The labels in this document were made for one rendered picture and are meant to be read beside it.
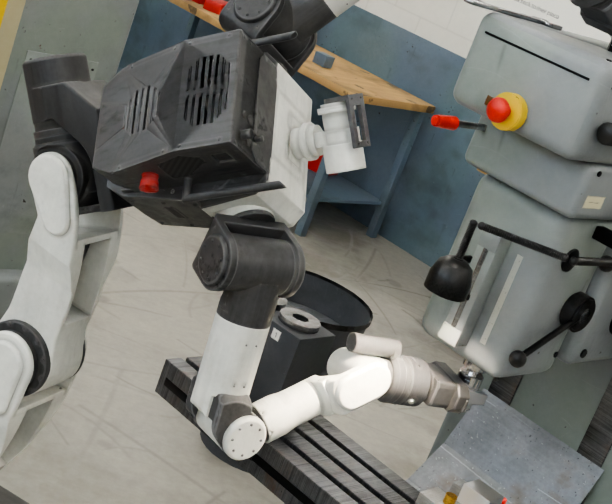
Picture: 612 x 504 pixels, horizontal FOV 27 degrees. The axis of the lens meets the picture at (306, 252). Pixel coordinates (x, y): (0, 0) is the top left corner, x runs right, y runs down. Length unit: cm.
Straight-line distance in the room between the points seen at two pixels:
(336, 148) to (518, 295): 41
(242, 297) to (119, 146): 31
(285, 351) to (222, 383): 56
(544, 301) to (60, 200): 84
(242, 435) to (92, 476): 208
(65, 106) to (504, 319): 83
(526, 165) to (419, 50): 559
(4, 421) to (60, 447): 185
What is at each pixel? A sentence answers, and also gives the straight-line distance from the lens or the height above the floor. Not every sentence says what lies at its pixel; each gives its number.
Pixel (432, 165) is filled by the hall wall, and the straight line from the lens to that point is 754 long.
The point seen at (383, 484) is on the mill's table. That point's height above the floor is 95.
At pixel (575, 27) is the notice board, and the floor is 161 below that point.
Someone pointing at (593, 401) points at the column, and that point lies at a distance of 262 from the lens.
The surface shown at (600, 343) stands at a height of 139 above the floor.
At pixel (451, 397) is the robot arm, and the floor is 123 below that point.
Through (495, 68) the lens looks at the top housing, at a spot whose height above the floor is 181.
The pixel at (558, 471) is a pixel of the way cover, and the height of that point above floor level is 106.
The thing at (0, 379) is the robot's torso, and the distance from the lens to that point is 232.
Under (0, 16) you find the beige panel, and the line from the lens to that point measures 345.
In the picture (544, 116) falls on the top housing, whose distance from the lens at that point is 198.
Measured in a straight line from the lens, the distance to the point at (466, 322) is 217.
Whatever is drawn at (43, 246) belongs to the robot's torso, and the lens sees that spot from 224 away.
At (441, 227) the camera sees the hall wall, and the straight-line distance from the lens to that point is 748.
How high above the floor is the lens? 204
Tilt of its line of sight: 17 degrees down
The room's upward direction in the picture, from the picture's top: 21 degrees clockwise
